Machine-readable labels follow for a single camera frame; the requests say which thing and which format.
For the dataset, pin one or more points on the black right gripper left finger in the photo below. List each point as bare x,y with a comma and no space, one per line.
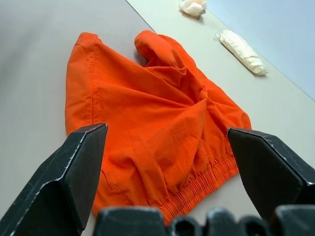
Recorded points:
56,186

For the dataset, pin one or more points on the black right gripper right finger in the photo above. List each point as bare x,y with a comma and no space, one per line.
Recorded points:
270,172

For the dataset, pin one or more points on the orange shirt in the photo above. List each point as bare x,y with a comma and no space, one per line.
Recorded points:
147,110

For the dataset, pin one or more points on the cream plastic-wrapped packet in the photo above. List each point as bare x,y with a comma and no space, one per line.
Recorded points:
241,51

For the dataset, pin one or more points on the peach crumpled cloth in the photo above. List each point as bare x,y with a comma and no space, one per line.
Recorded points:
190,7

